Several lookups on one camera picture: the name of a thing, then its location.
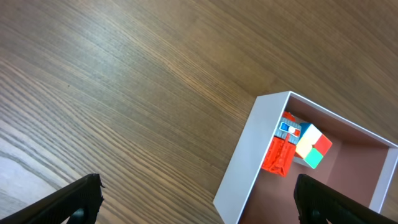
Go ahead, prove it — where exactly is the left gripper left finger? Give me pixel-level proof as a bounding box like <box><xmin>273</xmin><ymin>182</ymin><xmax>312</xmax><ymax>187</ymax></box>
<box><xmin>1</xmin><ymin>174</ymin><xmax>104</xmax><ymax>224</ymax></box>

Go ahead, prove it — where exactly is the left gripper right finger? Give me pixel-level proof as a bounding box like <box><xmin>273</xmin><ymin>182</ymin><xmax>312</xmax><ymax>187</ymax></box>
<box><xmin>294</xmin><ymin>174</ymin><xmax>397</xmax><ymax>224</ymax></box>

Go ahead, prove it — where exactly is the small colourful puzzle cube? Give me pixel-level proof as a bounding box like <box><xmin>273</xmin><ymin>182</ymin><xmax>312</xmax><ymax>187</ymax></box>
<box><xmin>294</xmin><ymin>123</ymin><xmax>333</xmax><ymax>169</ymax></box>

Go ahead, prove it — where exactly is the white box pink interior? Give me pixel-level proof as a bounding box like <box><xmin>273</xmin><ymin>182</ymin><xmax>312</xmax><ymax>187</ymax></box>
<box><xmin>213</xmin><ymin>91</ymin><xmax>397</xmax><ymax>223</ymax></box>

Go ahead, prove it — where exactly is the red toy truck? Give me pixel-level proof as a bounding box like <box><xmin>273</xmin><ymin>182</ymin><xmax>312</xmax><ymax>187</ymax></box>
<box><xmin>261</xmin><ymin>111</ymin><xmax>301</xmax><ymax>177</ymax></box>

